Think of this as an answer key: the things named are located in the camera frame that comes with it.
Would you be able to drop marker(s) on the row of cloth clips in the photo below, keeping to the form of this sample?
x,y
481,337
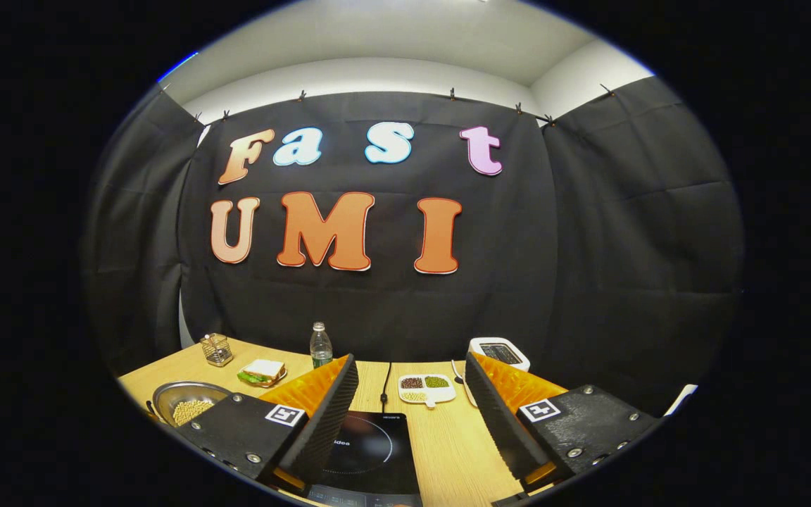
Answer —
x,y
452,94

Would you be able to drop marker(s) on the sandwich on plate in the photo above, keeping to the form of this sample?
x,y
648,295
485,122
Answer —
x,y
262,371

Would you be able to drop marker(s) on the white divided dish with beans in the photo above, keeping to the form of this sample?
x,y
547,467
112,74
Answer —
x,y
426,391

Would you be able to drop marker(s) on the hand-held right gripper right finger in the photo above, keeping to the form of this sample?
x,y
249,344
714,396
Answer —
x,y
497,422

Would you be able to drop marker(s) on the black induction cooktop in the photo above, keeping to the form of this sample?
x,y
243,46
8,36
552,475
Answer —
x,y
370,451

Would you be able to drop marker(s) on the white toaster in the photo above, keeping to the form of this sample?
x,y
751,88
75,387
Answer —
x,y
500,352

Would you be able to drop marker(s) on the white panel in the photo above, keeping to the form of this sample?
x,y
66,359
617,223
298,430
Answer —
x,y
680,400

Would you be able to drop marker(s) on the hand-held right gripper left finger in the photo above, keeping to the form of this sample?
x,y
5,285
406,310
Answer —
x,y
324,426

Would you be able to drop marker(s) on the clear plastic water bottle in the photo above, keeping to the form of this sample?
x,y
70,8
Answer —
x,y
320,348

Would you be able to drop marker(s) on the steel pot with soybeans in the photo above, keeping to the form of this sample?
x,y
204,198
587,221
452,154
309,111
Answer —
x,y
191,408

